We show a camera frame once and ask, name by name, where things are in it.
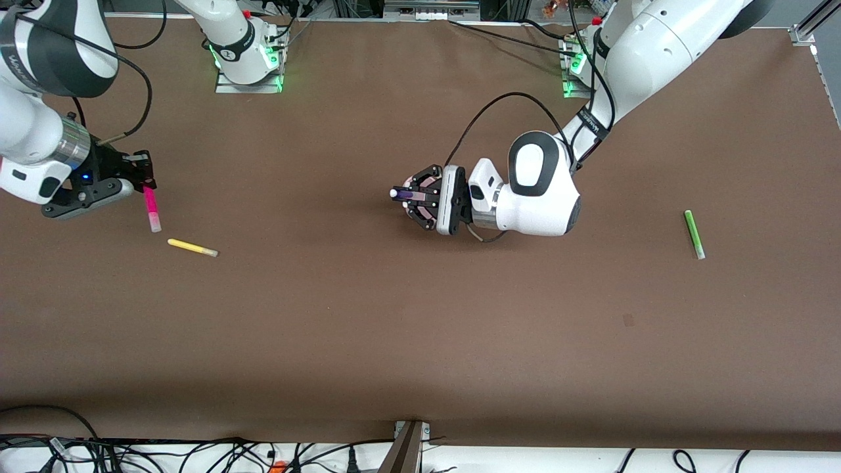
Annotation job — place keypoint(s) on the white power strip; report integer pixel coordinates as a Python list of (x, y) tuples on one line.
[(430, 13)]

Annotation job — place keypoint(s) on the pink marker pen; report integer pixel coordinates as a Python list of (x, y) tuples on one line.
[(152, 210)]

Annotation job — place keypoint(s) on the purple marker pen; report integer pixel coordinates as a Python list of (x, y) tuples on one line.
[(407, 194)]

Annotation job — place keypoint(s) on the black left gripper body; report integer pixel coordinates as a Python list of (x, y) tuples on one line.
[(428, 195)]

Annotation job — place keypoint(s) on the yellow marker pen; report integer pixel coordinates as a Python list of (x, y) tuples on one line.
[(190, 247)]

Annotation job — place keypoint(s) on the aluminium frame profile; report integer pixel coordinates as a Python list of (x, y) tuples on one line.
[(811, 26)]

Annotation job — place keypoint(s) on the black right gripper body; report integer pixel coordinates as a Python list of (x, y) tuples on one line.
[(108, 167)]

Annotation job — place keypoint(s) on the dark camera mount post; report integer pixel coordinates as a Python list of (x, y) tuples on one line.
[(404, 453)]

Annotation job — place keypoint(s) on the pink mesh pen holder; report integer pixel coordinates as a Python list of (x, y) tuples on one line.
[(430, 211)]

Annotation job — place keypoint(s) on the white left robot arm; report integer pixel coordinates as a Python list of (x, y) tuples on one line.
[(545, 197)]

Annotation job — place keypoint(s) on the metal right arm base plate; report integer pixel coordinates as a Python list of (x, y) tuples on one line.
[(248, 87)]

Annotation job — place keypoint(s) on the green marker pen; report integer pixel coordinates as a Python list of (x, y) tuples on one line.
[(694, 233)]

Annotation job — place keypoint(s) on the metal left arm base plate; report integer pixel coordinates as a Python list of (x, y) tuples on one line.
[(573, 92)]

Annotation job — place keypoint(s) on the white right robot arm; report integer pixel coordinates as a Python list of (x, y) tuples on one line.
[(33, 125)]

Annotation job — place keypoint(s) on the orange background object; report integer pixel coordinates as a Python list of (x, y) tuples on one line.
[(552, 8)]

